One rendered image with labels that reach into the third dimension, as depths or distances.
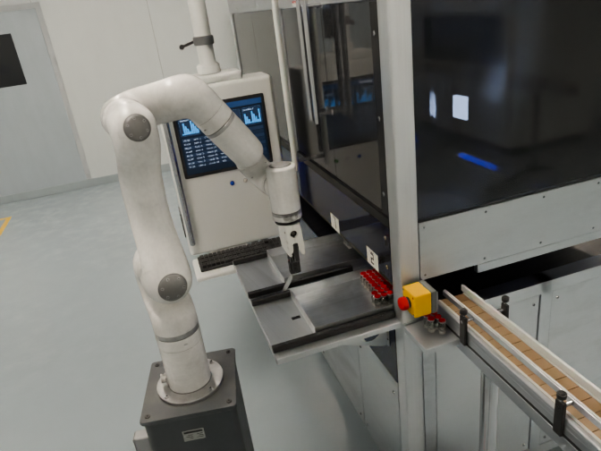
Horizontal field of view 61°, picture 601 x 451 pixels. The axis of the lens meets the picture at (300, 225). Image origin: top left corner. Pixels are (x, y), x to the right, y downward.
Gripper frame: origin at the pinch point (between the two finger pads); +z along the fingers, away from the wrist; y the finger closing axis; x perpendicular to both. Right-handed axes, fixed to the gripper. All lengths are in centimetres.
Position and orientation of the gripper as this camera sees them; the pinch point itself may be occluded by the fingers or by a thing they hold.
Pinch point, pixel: (294, 266)
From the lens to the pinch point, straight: 152.9
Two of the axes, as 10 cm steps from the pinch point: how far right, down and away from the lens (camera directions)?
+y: -3.0, -3.5, 8.9
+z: 1.2, 9.1, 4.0
